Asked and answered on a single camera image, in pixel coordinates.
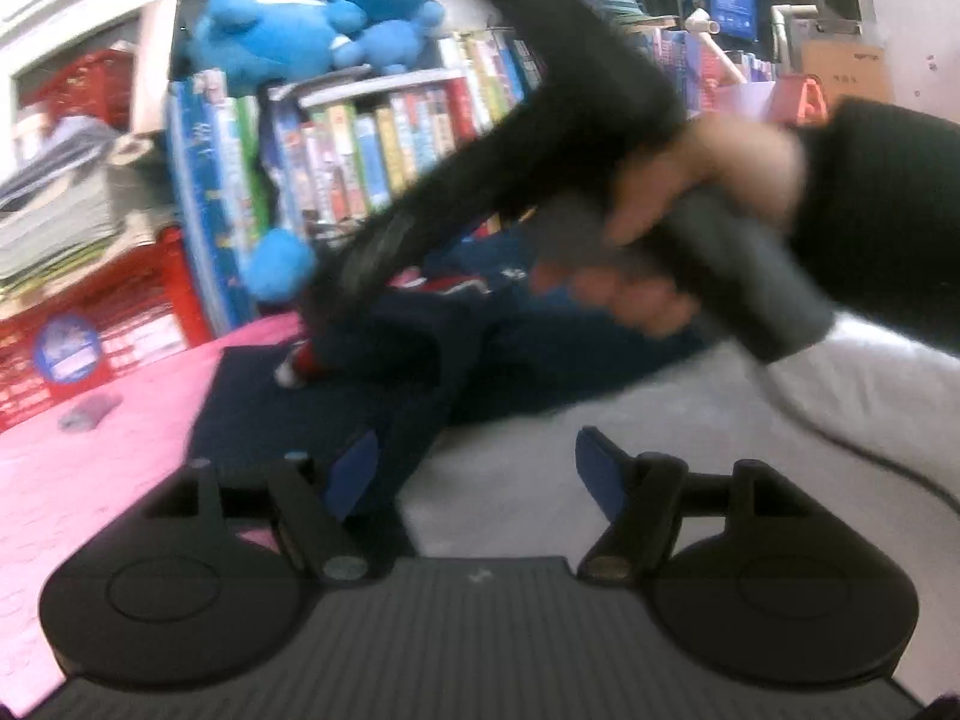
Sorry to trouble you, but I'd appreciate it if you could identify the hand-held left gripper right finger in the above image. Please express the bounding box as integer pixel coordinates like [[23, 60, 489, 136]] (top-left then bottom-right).
[[575, 426, 811, 584]]

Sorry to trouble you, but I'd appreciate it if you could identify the small grey cloth scrap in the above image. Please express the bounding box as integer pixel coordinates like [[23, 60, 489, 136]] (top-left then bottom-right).
[[60, 392, 122, 432]]

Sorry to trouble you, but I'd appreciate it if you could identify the row of white green books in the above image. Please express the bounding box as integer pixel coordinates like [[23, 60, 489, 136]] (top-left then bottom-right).
[[439, 26, 548, 143]]

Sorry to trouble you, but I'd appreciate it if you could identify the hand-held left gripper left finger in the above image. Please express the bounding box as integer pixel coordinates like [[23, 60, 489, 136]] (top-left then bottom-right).
[[146, 431, 380, 584]]

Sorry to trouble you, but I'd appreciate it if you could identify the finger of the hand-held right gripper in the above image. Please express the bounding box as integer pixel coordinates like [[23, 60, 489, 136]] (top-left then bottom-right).
[[300, 157, 526, 350]]

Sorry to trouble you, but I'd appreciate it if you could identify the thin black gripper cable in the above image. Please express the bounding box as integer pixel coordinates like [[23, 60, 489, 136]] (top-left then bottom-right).
[[761, 367, 960, 511]]

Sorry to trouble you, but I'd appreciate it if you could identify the row of colourful picture books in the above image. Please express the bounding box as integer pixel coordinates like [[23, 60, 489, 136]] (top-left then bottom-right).
[[166, 67, 481, 335]]

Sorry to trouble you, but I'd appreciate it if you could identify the stack of face masks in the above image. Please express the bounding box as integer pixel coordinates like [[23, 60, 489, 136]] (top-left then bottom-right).
[[585, 0, 661, 27]]

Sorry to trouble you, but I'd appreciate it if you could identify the brown cardboard box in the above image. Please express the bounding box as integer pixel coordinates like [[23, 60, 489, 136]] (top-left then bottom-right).
[[799, 41, 893, 102]]

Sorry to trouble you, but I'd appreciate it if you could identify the white plush toy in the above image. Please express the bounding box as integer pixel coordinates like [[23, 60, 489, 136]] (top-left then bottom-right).
[[442, 0, 511, 31]]

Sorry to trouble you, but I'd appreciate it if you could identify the tan paper roll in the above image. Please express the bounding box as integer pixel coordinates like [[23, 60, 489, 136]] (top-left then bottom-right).
[[131, 0, 181, 140]]

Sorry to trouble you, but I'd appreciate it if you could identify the row of pink blue books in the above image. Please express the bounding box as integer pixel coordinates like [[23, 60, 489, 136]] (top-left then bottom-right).
[[652, 26, 781, 113]]

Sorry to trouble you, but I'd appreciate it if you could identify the small red plastic basket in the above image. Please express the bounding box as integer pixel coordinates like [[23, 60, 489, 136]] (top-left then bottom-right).
[[45, 49, 136, 132]]

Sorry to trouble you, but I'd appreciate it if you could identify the stack of workbooks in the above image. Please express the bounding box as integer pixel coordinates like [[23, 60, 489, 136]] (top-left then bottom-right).
[[0, 116, 177, 308]]

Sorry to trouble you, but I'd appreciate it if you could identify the red basket with round sticker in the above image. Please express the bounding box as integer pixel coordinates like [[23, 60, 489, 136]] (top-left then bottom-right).
[[0, 229, 215, 432]]

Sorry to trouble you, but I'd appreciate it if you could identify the white and navy jacket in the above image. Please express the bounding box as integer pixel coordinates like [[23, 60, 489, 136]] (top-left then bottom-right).
[[187, 229, 960, 720]]

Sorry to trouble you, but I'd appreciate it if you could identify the person's right hand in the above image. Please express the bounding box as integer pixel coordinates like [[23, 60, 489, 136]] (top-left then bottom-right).
[[529, 118, 811, 338]]

